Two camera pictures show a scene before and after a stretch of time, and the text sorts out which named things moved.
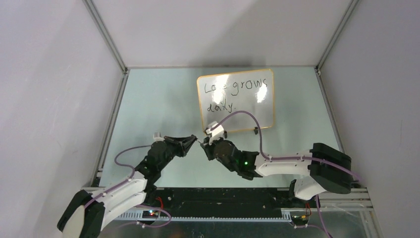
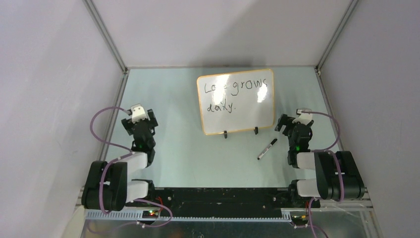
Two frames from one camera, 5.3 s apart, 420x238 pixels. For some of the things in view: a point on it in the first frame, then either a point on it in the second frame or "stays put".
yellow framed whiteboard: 222,94 stays put
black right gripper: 208,148 to 285,120
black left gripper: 185,143 to 153,122
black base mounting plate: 259,202 stays put
